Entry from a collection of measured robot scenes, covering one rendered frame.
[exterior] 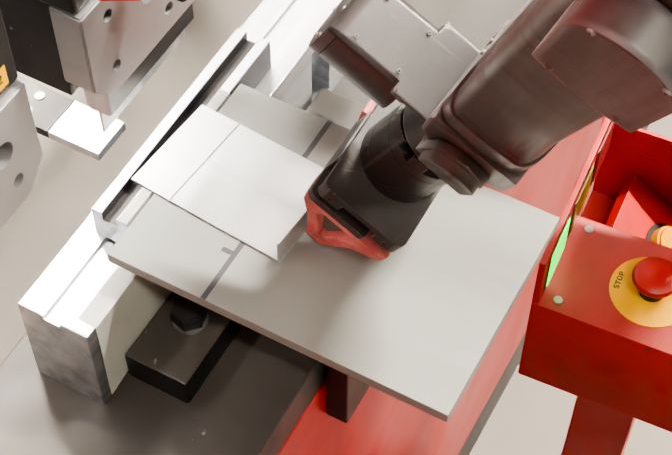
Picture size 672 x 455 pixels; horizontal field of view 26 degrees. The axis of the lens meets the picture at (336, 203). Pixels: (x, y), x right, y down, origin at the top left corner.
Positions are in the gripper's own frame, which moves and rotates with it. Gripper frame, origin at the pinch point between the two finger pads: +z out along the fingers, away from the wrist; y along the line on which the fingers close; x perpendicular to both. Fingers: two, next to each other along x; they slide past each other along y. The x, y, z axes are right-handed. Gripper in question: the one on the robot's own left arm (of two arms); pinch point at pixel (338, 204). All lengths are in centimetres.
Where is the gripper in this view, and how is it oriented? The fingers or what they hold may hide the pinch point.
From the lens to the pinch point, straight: 100.9
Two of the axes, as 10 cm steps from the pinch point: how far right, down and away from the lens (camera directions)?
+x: 7.6, 6.3, 1.6
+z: -4.3, 3.1, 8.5
